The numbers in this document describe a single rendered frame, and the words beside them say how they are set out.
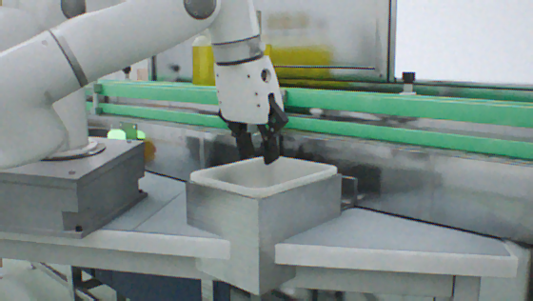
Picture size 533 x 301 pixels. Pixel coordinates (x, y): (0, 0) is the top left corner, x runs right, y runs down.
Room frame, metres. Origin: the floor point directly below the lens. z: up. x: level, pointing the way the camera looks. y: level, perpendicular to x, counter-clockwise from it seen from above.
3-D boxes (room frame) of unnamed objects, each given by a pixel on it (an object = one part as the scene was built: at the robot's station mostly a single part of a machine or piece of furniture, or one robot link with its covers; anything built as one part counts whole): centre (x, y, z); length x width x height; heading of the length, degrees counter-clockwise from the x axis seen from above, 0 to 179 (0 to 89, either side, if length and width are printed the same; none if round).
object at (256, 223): (0.85, -0.01, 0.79); 0.27 x 0.17 x 0.08; 138
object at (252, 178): (0.83, 0.01, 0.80); 0.22 x 0.17 x 0.09; 138
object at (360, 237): (1.54, 0.27, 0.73); 1.58 x 1.52 x 0.04; 79
